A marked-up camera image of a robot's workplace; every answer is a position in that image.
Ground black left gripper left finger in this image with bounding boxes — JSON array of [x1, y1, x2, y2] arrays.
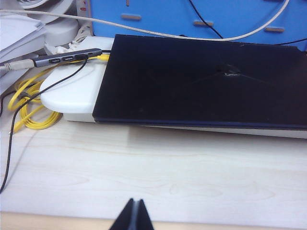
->
[[112, 198, 137, 230]]

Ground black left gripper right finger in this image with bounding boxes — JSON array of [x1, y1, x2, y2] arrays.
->
[[135, 199, 156, 230]]

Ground white desk riser stand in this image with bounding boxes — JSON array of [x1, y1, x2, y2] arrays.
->
[[40, 35, 307, 139]]

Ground dark blue flat pad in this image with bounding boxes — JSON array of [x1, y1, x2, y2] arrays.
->
[[92, 34, 307, 132]]

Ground grey USB hub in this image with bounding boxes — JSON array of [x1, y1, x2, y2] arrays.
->
[[32, 47, 103, 68]]

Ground grey USB plug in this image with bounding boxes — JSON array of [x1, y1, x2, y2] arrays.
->
[[0, 59, 34, 71]]

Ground white desk fan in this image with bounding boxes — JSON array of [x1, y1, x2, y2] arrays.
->
[[23, 0, 79, 46]]

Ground blue wooden desk organizer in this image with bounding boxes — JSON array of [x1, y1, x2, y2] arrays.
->
[[90, 0, 307, 52]]

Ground white paper stack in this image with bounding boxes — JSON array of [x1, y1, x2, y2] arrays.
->
[[0, 13, 48, 80]]

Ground yellow flat network cable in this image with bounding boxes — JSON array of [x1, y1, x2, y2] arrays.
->
[[8, 53, 111, 131]]

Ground thin black hub cable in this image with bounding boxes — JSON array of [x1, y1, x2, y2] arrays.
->
[[0, 54, 89, 194]]

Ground white braided cord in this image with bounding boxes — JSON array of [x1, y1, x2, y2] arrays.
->
[[68, 23, 93, 52]]

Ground white round cable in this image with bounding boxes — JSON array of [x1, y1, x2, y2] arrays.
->
[[0, 0, 291, 41]]

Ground black monitor cable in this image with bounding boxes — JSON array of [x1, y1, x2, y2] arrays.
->
[[188, 0, 307, 46]]

